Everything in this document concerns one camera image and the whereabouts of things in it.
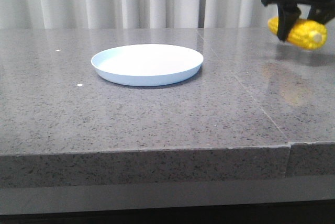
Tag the white pleated curtain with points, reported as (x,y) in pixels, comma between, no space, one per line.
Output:
(124,14)

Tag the yellow corn cob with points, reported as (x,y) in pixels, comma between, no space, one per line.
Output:
(306,34)

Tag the light blue round plate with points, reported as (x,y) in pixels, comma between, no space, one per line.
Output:
(147,64)

